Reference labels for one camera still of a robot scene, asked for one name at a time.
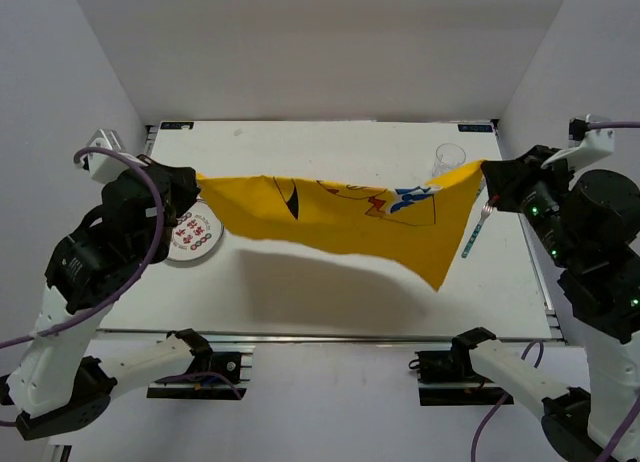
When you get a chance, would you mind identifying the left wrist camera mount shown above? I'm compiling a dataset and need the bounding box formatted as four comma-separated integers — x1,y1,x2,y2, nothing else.
73,129,141,184

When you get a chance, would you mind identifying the yellow printed cloth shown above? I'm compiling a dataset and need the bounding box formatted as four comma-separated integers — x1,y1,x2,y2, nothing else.
196,162,482,290

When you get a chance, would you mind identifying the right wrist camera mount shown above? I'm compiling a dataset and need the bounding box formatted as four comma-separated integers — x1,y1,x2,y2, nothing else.
541,114,615,171

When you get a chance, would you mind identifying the white plate with red print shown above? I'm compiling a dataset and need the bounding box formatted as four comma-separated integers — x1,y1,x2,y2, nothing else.
166,198,225,264

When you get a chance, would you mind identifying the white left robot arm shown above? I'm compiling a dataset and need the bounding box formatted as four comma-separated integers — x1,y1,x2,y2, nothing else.
1,155,213,441

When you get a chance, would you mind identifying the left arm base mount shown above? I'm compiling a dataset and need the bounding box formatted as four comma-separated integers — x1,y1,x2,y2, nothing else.
146,349,253,401

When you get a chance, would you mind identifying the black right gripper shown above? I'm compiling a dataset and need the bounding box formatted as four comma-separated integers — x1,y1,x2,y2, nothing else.
480,143,579,265

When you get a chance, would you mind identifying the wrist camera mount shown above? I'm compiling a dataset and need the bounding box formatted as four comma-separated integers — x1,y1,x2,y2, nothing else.
541,114,615,171
73,129,141,184

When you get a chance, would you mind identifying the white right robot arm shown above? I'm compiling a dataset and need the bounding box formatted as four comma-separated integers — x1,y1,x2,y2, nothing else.
451,146,639,461

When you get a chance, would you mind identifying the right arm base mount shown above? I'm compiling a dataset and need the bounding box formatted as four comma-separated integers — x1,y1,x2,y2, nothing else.
408,350,514,407

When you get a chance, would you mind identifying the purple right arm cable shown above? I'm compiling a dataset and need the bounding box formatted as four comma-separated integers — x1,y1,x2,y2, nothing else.
470,119,640,462

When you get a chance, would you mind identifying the fork with teal handle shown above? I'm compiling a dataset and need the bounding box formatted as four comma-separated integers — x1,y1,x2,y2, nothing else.
461,202,494,258

